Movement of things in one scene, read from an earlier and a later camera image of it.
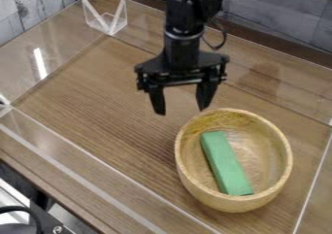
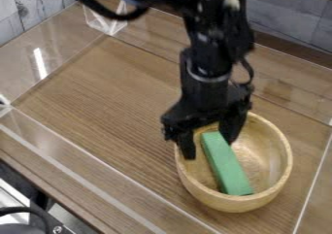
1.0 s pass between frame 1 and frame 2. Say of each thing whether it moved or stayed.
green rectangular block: stayed
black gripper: moved
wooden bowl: stayed
